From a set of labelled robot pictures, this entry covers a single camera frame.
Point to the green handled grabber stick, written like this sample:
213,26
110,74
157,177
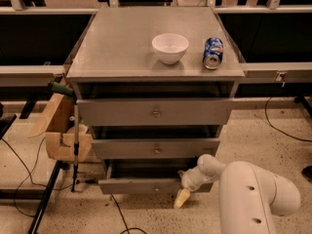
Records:
63,90

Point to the white bowl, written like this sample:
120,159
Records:
169,48

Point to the blue soda can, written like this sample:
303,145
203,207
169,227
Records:
213,53

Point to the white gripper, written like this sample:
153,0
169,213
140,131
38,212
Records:
189,180

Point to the grey drawer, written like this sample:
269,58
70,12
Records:
144,176
154,148
155,111

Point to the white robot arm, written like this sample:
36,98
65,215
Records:
249,196

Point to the cardboard box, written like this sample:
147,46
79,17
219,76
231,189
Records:
56,124

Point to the grey middle drawer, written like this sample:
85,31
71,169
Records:
154,148

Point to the grey bottom drawer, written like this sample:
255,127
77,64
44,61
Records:
144,176

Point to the grey top drawer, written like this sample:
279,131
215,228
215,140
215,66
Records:
155,111

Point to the black table leg frame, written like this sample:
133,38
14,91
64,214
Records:
41,195

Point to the grey drawer cabinet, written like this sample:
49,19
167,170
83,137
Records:
117,60

